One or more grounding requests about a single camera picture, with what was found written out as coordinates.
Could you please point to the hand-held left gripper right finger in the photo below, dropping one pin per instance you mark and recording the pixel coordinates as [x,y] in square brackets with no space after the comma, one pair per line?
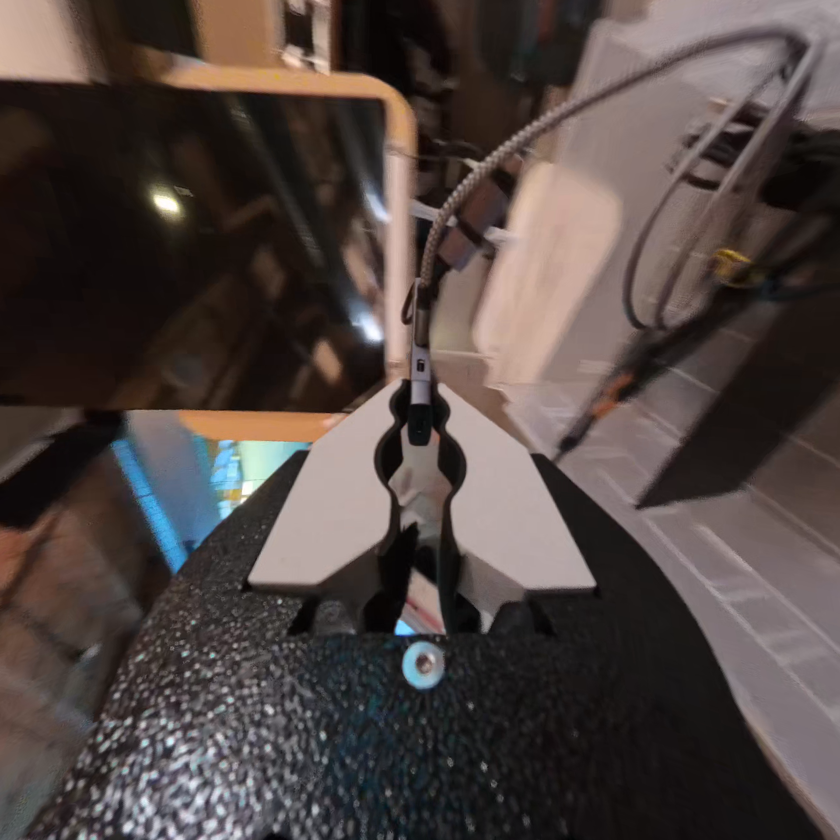
[512,518]

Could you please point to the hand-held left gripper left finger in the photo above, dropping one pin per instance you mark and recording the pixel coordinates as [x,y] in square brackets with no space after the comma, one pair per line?
[321,512]

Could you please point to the clear plastic bin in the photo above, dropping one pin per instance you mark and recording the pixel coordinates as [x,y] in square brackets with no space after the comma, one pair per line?
[754,623]

